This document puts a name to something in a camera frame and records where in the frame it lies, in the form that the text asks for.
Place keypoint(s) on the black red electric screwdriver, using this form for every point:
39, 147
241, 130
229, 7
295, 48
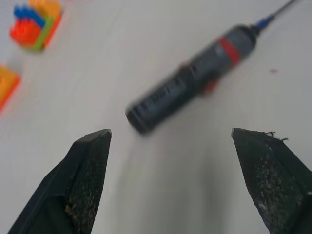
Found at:
195, 75

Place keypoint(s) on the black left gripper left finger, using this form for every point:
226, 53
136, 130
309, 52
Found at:
73, 185

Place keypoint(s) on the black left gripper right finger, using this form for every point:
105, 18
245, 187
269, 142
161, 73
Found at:
275, 180

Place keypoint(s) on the green orange block build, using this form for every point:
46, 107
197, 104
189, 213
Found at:
6, 85

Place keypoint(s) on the thin metal screwdriver bit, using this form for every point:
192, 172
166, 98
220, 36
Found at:
282, 8

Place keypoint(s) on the orange blue yellow block build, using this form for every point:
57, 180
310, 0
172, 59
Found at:
34, 26

